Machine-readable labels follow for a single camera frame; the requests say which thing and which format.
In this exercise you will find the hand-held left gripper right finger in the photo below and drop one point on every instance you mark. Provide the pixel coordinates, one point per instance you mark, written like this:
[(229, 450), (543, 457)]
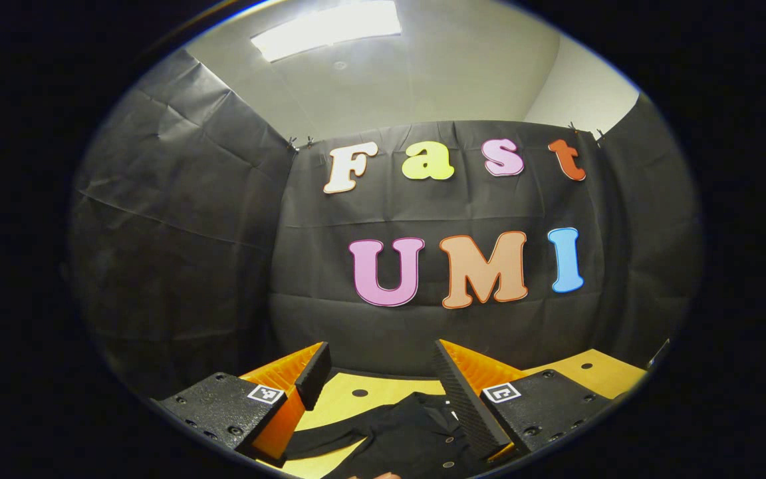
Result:
[(466, 399)]

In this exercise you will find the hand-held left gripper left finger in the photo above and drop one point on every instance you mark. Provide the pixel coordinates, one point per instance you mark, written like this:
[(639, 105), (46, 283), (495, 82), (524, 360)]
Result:
[(316, 372)]

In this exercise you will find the black button shirt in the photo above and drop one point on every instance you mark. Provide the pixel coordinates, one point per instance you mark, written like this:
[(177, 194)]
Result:
[(409, 432)]

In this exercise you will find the black backdrop cloth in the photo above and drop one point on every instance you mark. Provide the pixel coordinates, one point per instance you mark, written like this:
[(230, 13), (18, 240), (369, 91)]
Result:
[(223, 233)]

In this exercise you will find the ceiling light panel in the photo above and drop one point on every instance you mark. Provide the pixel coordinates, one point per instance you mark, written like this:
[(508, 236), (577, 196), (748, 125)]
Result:
[(326, 30)]

